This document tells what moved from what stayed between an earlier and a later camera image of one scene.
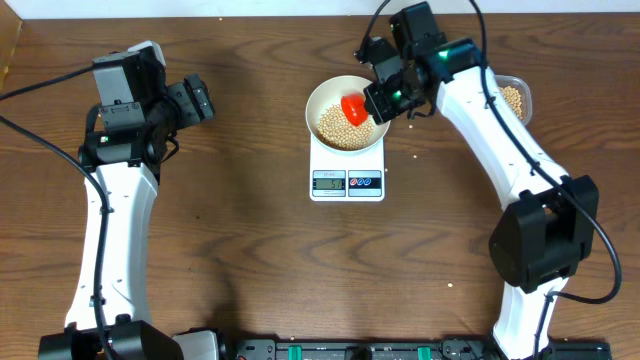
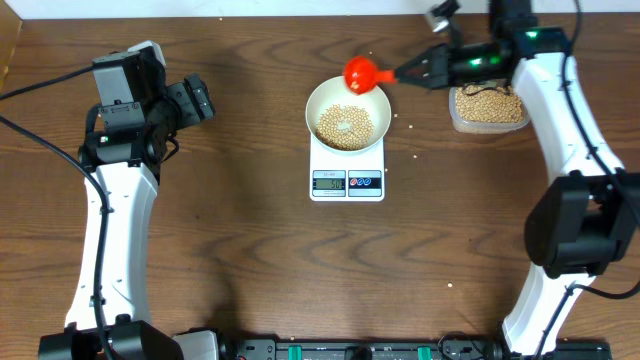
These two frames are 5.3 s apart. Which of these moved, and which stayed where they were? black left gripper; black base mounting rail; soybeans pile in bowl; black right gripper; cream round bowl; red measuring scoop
Moved: black right gripper; red measuring scoop
Stayed: black base mounting rail; cream round bowl; black left gripper; soybeans pile in bowl
